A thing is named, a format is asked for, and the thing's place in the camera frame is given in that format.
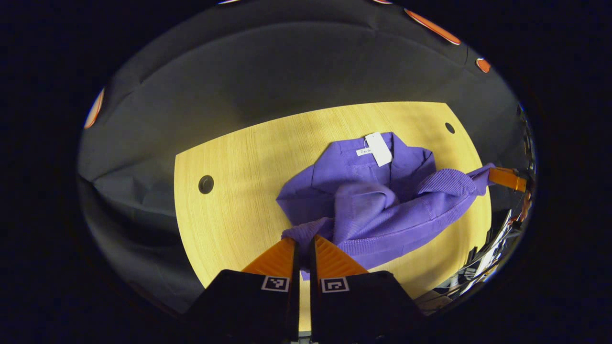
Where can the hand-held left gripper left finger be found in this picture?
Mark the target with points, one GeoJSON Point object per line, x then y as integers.
{"type": "Point", "coordinates": [239, 306]}

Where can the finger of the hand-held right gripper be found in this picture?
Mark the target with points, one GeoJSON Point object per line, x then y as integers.
{"type": "Point", "coordinates": [507, 178]}

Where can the black backdrop cloth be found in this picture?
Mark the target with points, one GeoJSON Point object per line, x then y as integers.
{"type": "Point", "coordinates": [239, 71]}

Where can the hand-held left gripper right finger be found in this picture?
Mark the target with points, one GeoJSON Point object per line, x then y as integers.
{"type": "Point", "coordinates": [363, 310]}

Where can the white paper hang tag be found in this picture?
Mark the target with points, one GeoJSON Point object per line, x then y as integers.
{"type": "Point", "coordinates": [378, 149]}

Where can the purple knit jacket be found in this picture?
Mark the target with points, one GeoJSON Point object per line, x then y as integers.
{"type": "Point", "coordinates": [363, 210]}

